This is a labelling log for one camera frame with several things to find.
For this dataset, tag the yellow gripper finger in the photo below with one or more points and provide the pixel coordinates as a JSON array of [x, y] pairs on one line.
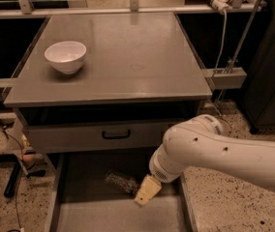
[[147, 190]]

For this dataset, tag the clear plastic bottle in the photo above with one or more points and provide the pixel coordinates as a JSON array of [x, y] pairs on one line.
[[128, 183]]

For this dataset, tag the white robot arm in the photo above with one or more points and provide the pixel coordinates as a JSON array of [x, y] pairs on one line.
[[200, 142]]

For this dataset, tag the open grey middle drawer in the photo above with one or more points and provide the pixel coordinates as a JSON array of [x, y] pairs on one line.
[[83, 201]]

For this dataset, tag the grey drawer cabinet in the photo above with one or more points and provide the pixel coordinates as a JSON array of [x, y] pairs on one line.
[[137, 67]]

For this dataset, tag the closed grey top drawer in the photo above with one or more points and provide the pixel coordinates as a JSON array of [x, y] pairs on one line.
[[88, 137]]

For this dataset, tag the black cylindrical leg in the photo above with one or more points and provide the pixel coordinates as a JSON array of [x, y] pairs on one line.
[[10, 187]]

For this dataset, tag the diagonal metal rod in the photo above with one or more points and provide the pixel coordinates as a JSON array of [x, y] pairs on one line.
[[229, 67]]

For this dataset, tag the white ceramic bowl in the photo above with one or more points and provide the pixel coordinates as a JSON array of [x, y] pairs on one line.
[[66, 57]]

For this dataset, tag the black drawer handle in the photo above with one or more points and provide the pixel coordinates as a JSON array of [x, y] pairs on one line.
[[111, 135]]

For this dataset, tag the grey metal side bracket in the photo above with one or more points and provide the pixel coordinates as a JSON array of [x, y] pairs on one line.
[[219, 79]]

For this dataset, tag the grey metal left bracket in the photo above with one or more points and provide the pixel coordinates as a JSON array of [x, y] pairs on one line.
[[6, 83]]

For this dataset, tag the grey back rail frame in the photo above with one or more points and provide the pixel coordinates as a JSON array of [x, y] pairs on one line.
[[111, 8]]

